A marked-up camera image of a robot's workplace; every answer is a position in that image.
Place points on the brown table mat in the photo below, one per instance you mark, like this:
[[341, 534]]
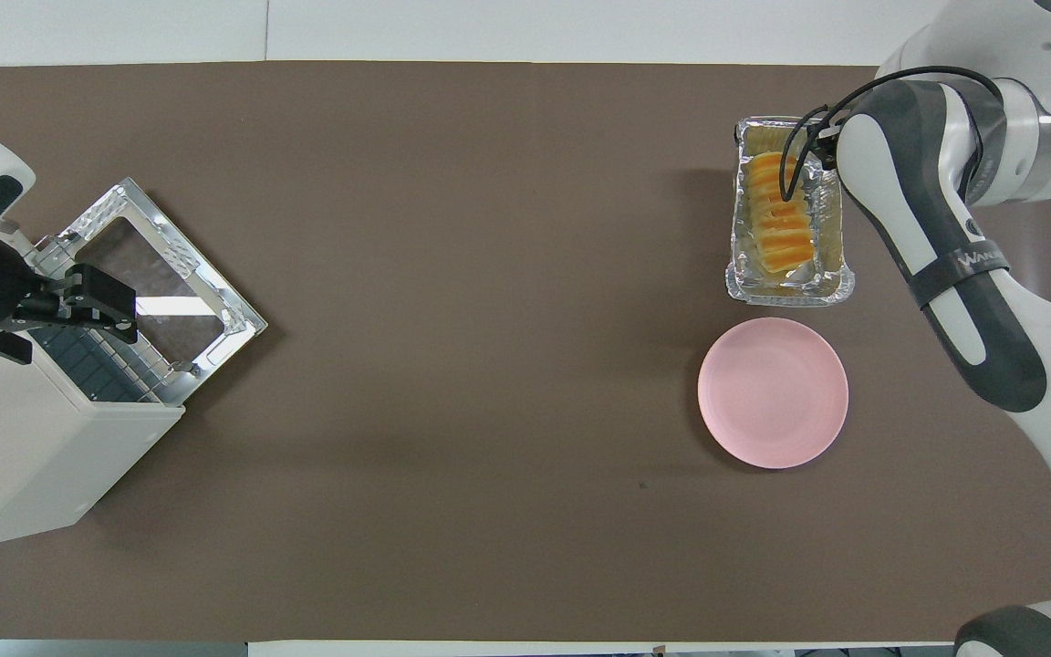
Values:
[[489, 365]]

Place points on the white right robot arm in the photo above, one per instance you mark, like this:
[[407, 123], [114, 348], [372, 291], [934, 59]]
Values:
[[945, 274]]

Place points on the golden bread loaf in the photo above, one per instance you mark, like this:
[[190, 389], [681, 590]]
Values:
[[781, 237]]

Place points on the cream toaster oven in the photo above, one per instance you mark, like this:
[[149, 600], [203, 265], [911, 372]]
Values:
[[33, 456]]

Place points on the glass oven door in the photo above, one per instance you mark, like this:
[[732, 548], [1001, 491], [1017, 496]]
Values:
[[142, 265]]

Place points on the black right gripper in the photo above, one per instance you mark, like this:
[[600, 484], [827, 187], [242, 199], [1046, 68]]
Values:
[[823, 141]]

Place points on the pink round plate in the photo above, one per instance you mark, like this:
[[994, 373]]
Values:
[[772, 392]]

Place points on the aluminium foil tray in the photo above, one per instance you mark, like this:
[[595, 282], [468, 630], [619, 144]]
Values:
[[790, 292]]

